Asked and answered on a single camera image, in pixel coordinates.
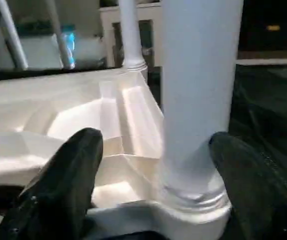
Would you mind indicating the white plastic table leg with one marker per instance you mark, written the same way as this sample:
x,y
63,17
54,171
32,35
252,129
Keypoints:
x,y
198,90
11,32
131,32

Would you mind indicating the white plastic table top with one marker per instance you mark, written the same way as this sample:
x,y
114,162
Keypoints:
x,y
83,120

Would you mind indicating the black work surface mat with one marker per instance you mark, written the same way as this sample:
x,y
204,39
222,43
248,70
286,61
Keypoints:
x,y
268,110

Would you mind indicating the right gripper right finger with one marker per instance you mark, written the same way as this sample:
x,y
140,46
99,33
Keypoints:
x,y
258,190

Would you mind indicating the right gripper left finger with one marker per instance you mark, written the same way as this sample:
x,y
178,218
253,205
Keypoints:
x,y
58,190

